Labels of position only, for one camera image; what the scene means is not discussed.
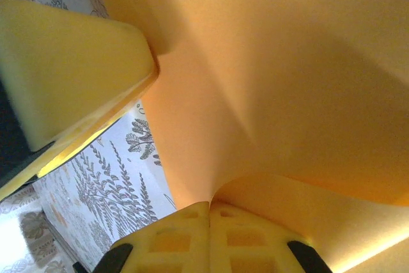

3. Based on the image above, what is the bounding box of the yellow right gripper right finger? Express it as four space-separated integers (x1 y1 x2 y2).
210 201 333 273

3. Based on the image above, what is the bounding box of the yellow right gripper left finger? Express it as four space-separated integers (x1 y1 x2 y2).
95 201 211 273

